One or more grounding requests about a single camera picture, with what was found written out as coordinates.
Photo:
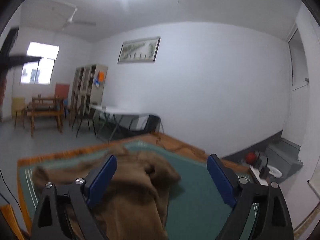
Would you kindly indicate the white power strip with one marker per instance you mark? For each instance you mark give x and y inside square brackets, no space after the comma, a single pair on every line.
[255,174]

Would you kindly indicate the white ceiling fan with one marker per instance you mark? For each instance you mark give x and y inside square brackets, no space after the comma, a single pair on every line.
[71,21]

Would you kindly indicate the green table mat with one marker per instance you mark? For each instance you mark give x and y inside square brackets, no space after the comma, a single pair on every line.
[196,209]

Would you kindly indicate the white folding table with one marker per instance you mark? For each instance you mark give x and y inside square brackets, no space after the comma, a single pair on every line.
[117,114]

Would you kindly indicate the beige glass-door cabinet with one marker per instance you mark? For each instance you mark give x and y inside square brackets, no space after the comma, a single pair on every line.
[87,88]

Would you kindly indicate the window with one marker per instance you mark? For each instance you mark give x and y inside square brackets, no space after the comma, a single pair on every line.
[40,72]

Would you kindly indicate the wooden armchair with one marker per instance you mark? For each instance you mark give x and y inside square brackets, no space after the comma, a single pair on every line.
[46,107]

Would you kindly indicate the white plate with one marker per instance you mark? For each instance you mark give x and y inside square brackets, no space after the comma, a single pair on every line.
[274,172]

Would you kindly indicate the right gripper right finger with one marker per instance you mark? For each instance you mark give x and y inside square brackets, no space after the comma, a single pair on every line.
[272,220]

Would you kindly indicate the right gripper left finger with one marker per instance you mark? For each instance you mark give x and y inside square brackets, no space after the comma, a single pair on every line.
[51,220]

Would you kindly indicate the white door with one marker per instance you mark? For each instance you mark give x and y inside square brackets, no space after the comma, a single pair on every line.
[299,69]

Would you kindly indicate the brown fleece garment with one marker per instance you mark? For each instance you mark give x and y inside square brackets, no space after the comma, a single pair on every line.
[135,203]

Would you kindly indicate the black metal chair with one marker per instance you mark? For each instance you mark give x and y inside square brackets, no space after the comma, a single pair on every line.
[152,122]

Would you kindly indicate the framed landscape painting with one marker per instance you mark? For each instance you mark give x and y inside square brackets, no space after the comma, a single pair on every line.
[142,50]

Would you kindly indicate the red ball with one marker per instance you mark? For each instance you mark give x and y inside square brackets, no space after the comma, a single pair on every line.
[251,158]

